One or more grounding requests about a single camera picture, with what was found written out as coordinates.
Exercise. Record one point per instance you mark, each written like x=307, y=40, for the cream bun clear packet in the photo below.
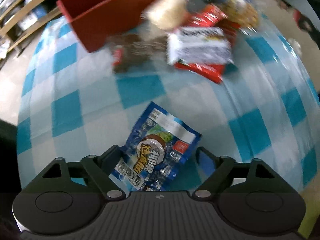
x=167, y=11

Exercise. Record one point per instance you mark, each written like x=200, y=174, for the red snack packet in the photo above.
x=200, y=71
x=207, y=17

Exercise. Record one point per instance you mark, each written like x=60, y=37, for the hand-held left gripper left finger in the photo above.
x=111, y=158

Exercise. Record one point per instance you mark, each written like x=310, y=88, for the wooden TV cabinet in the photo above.
x=22, y=22

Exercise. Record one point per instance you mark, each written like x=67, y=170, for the blue snack packet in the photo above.
x=155, y=145

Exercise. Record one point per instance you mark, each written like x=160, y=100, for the red black object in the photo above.
x=303, y=21

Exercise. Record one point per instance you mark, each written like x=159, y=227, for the red cardboard box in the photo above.
x=105, y=22

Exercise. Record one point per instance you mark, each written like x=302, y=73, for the brown snack packet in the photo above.
x=135, y=50

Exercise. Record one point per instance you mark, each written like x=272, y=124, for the cookie snack packet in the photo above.
x=242, y=12

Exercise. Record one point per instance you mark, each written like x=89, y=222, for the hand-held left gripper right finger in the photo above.
x=201, y=157

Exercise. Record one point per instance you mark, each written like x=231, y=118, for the white grey snack packet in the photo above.
x=197, y=45

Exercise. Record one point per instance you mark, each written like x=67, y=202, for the blue white checkered tablecloth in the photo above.
x=87, y=92

